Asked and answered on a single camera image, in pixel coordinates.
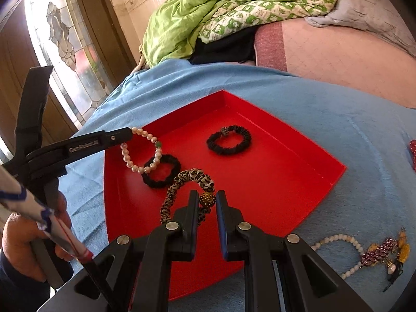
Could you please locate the grey pillow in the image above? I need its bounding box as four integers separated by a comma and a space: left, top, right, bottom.
304, 0, 416, 56

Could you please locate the blue blanket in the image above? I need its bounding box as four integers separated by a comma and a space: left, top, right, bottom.
62, 59, 416, 312

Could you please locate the pink bed sheet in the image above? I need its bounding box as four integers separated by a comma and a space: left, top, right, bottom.
253, 19, 416, 109

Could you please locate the stained glass window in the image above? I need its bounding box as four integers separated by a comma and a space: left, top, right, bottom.
24, 0, 111, 127

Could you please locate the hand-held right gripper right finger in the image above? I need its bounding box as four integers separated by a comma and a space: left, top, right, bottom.
216, 190, 374, 312

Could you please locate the black scrunchie with bead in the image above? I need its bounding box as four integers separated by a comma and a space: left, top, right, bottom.
206, 125, 252, 155

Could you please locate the plain black scrunchie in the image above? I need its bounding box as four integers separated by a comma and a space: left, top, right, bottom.
141, 156, 182, 189

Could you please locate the person's left hand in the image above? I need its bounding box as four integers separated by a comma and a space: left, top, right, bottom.
2, 190, 75, 283

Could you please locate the red tray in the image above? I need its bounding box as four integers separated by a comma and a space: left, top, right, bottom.
103, 89, 348, 301

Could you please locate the white bead bracelet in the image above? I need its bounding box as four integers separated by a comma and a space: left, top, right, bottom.
310, 233, 366, 280

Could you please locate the leopard print scrunchie bracelet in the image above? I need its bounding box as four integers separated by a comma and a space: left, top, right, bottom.
159, 168, 217, 226

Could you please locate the green quilt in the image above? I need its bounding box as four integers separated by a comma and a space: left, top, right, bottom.
140, 0, 342, 69

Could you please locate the black cloth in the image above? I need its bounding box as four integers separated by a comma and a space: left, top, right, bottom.
188, 26, 261, 66

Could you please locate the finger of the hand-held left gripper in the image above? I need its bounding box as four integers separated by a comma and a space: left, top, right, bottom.
62, 127, 134, 162

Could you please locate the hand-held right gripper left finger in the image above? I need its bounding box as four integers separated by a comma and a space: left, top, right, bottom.
65, 190, 200, 312

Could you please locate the gold pendant with black tassel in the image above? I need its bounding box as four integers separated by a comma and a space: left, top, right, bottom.
385, 226, 412, 291

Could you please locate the wooden window frame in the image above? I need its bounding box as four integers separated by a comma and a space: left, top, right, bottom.
0, 0, 137, 166

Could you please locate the pearl bracelet with green bead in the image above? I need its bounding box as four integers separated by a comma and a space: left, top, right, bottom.
120, 127, 164, 174

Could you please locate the person's left forearm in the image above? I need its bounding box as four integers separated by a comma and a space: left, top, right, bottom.
0, 249, 62, 312

